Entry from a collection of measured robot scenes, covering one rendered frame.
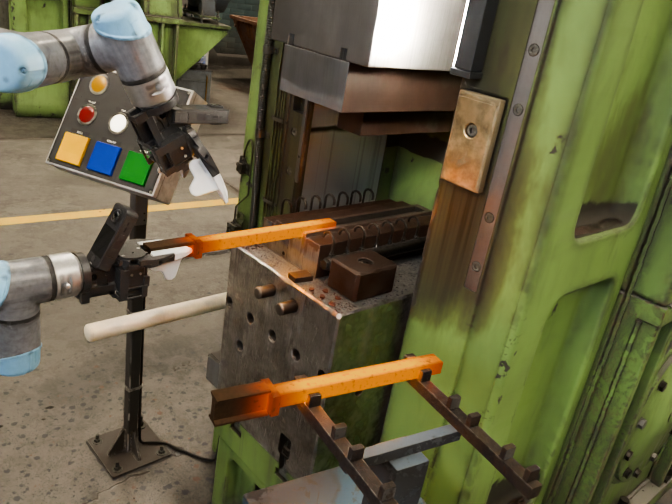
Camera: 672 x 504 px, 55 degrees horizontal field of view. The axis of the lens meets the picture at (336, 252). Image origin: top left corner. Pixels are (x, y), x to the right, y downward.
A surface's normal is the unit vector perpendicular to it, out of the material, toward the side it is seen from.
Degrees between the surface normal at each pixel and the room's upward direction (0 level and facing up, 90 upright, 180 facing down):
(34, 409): 0
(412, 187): 90
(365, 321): 90
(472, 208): 90
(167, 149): 90
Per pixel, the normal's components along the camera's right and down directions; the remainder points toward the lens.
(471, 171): -0.74, 0.15
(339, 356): 0.66, 0.39
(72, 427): 0.15, -0.91
